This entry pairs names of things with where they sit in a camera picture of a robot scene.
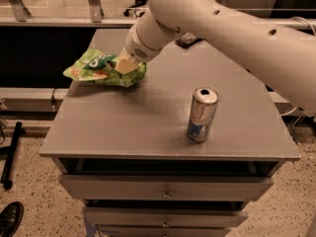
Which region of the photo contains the silver blue energy drink can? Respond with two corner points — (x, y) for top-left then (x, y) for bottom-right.
(187, 86), (219, 142)

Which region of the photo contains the grey top drawer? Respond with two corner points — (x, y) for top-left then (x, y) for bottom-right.
(59, 175), (274, 201)

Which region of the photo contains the grey bottom drawer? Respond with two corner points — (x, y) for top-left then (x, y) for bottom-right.
(100, 225), (229, 237)

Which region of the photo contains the black leather shoe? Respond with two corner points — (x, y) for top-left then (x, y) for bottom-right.
(0, 201), (24, 237)

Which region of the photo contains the black office chair base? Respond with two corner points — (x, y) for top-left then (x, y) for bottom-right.
(123, 0), (147, 18)

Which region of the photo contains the metal window rail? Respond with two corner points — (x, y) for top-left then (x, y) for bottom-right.
(0, 17), (316, 30)

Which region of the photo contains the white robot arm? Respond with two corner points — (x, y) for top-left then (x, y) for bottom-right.
(116, 0), (316, 117)

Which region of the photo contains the black stand leg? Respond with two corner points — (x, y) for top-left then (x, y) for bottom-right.
(0, 121), (25, 190)

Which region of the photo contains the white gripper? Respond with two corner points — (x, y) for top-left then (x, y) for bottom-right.
(115, 24), (161, 75)

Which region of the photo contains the grey drawer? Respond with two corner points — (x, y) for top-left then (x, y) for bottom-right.
(59, 175), (274, 201)
(83, 207), (248, 228)
(100, 225), (229, 237)

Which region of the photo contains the grey middle drawer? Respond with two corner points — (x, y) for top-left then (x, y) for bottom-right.
(83, 207), (248, 228)

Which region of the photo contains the green rice chip bag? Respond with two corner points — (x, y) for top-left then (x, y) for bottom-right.
(63, 48), (147, 88)

